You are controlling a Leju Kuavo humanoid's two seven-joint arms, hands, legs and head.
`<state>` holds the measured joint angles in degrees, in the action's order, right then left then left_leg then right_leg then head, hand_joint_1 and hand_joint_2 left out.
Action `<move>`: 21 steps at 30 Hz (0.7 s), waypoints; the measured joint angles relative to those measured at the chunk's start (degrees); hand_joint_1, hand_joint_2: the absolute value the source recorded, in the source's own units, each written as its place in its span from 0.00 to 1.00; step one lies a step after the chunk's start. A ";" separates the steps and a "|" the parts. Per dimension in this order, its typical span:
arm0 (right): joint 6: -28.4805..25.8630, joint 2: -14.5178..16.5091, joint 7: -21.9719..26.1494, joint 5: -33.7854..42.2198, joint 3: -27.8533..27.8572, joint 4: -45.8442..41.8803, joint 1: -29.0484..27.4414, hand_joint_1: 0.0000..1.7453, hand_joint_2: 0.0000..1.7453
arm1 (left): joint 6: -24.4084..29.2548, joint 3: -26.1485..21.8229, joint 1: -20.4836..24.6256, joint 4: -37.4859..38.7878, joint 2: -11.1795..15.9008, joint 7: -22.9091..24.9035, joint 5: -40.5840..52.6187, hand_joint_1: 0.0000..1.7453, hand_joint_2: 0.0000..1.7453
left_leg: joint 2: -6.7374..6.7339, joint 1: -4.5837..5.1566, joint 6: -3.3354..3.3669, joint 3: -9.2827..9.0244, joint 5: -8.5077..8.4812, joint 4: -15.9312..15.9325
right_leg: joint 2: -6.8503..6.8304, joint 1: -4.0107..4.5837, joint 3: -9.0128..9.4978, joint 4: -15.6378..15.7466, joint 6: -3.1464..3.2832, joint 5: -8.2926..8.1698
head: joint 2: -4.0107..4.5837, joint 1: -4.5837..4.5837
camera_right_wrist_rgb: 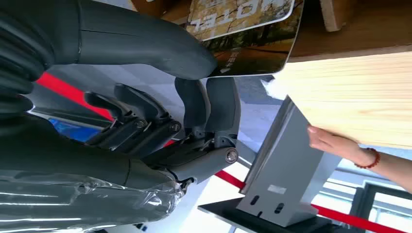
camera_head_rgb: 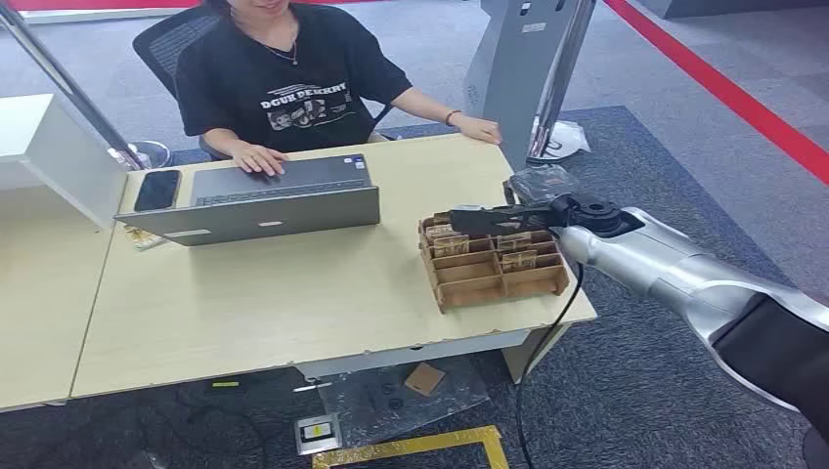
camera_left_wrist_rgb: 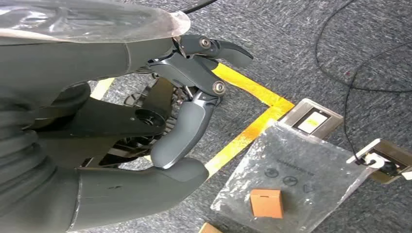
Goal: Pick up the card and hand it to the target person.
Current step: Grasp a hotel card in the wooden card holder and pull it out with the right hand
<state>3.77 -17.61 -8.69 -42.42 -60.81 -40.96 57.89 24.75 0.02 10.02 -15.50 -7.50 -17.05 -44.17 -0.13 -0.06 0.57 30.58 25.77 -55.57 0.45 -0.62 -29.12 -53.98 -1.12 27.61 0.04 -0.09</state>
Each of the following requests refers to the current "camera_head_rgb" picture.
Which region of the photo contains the person's right hand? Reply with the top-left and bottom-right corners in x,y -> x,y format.
228,143 -> 290,177

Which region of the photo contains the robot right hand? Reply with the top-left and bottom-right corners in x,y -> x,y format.
449,192 -> 646,238

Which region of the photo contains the person's left hand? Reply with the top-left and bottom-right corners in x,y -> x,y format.
453,114 -> 503,146

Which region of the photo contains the wooden card holder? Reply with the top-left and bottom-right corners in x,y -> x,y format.
417,210 -> 571,314

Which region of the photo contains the person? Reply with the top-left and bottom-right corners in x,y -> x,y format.
174,0 -> 503,177

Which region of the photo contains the plastic-wrapped black object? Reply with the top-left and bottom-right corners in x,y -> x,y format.
503,164 -> 582,207

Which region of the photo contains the grey laptop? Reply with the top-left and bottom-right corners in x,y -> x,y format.
114,153 -> 381,247

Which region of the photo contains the grey kiosk stand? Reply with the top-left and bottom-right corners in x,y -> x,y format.
462,0 -> 588,171

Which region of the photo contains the round metal pole base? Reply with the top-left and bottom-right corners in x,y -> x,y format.
107,140 -> 173,171

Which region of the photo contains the black smartphone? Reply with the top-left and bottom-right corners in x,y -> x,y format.
133,169 -> 183,213

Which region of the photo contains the printed paper slip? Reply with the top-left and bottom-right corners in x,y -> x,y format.
122,226 -> 167,252

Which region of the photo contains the black mesh office chair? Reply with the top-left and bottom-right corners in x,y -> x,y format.
132,5 -> 396,163

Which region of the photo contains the brown cardboard piece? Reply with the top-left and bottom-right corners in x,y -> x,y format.
404,362 -> 447,398

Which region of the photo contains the white desk partition box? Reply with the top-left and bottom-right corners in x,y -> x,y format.
0,93 -> 129,229

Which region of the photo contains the dark grey carpet mat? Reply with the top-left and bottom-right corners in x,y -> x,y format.
0,106 -> 812,469

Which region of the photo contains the slanted metal pole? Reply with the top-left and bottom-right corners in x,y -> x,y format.
0,0 -> 148,172

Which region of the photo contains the clear plastic floor sheet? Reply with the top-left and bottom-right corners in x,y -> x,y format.
316,358 -> 492,449

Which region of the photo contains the yellow floor tape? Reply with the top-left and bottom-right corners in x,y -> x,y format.
312,425 -> 511,469

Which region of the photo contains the light wooden side desk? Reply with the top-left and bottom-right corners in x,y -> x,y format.
0,184 -> 118,413

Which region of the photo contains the floor socket box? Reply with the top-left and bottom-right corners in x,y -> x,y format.
294,413 -> 342,456

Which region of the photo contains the white post base plate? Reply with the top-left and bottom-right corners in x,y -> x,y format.
525,119 -> 591,163

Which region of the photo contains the shiny silver post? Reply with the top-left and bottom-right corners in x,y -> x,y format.
527,0 -> 597,160

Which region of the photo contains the thin necklace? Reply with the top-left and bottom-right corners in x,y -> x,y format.
257,24 -> 300,67

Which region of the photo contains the black cable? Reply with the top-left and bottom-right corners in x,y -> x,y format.
514,262 -> 586,469

